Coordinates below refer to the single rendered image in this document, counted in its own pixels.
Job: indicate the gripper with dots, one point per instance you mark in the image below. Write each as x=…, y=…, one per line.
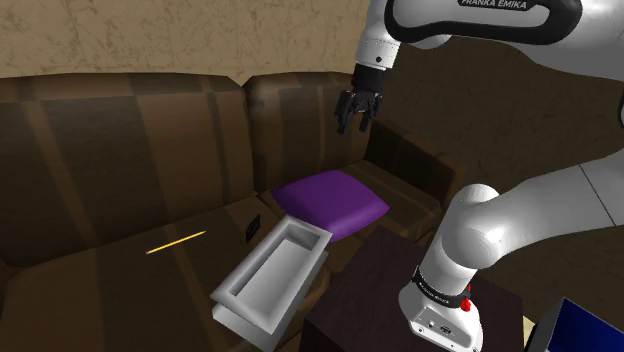
x=366, y=80

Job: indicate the purple cushion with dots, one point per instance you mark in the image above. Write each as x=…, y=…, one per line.
x=331, y=202

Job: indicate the brown sofa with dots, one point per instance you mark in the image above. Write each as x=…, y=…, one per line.
x=122, y=166

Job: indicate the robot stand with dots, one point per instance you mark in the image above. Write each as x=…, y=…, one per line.
x=370, y=297

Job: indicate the small black rectangular device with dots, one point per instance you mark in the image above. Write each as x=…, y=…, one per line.
x=253, y=227

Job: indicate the grey rectangular tray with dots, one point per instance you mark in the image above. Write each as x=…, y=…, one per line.
x=273, y=280

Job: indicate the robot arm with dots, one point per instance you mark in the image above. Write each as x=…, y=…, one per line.
x=492, y=229

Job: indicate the yellow pencil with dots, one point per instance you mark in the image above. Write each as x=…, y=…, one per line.
x=176, y=242

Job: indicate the blue box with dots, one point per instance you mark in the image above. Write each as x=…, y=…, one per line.
x=580, y=329

